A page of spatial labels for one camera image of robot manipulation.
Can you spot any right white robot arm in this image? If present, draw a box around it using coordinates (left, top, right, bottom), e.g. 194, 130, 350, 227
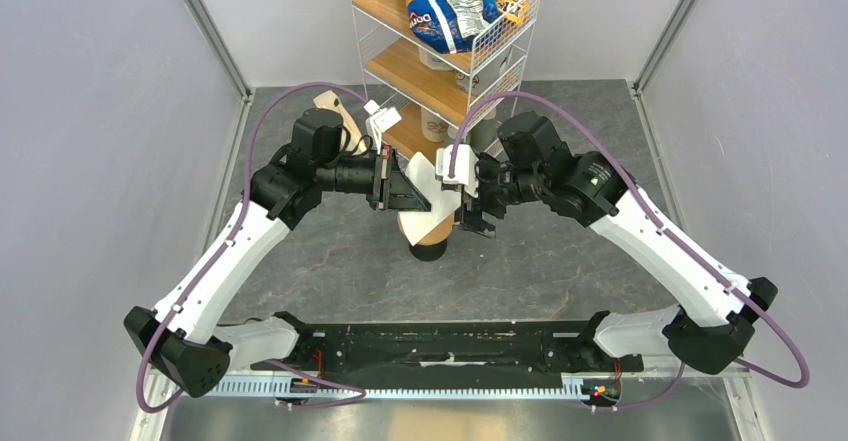
438, 111, 777, 374

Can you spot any white wire shelf rack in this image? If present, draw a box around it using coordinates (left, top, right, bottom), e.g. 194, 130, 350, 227
351, 0, 541, 159

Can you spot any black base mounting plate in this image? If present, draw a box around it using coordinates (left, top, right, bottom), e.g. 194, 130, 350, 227
277, 311, 644, 389

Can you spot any white paper cup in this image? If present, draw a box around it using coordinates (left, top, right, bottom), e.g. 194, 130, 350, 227
420, 107, 450, 143

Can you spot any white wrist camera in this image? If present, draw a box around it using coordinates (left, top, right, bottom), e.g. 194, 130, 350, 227
435, 144, 479, 198
364, 100, 402, 151

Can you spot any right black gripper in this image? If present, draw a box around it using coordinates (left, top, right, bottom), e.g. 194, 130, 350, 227
452, 151, 546, 239

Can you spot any aluminium toothed rail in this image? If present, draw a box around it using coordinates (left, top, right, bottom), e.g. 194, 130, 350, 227
207, 371, 590, 401

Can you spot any beige filter paper pack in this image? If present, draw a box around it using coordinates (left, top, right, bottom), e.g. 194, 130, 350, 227
313, 90, 368, 154

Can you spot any red black coffee carafe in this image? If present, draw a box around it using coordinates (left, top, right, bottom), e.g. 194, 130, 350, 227
409, 240, 448, 262

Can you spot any white paper coffee filter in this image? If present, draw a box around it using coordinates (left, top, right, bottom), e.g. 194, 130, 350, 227
405, 153, 461, 221

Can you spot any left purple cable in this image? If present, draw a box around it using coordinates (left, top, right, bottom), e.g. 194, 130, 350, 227
135, 82, 369, 415

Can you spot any blue chip bag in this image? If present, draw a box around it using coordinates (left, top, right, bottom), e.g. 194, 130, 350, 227
404, 0, 500, 54

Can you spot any white printed cup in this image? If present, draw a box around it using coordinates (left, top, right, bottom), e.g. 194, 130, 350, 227
453, 51, 512, 96

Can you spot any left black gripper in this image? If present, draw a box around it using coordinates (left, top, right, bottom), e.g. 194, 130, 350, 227
317, 145, 431, 213

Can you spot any wooden ring dripper holder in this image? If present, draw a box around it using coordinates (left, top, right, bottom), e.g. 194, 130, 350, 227
397, 211, 454, 246

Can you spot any orange snack packet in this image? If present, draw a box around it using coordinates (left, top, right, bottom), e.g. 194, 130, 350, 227
496, 0, 529, 26

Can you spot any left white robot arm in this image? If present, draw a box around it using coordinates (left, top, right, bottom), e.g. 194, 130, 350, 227
124, 108, 435, 397

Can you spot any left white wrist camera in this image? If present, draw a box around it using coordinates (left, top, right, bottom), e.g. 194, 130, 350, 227
364, 100, 402, 151

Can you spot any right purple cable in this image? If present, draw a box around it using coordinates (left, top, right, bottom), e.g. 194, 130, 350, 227
449, 90, 811, 414

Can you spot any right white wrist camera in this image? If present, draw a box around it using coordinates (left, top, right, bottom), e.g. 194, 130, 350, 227
435, 144, 479, 198

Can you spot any purple cable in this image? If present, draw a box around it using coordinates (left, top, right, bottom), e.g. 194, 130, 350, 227
135, 82, 369, 415
449, 90, 811, 414

